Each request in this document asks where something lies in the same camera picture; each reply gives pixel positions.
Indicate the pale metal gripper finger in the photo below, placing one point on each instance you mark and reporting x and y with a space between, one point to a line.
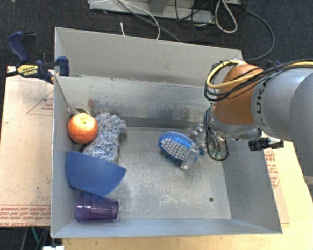
190 158

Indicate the black cylinder on white bracket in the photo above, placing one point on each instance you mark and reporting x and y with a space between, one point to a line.
260 144

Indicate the blue brush with white bristles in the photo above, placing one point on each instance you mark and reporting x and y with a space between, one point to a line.
173 146

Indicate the grey metal bin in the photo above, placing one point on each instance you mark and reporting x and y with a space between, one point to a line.
167 187

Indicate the clear purple cup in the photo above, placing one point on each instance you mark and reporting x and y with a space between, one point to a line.
96 208

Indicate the blue bowl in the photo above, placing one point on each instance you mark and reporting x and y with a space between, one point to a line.
93 174

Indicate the brown cardboard board, red print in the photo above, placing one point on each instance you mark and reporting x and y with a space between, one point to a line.
22 151

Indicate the blue and white fuzzy cloth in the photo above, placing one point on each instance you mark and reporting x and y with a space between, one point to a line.
107 138

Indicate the red-orange apple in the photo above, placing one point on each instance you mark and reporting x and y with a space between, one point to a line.
82 128

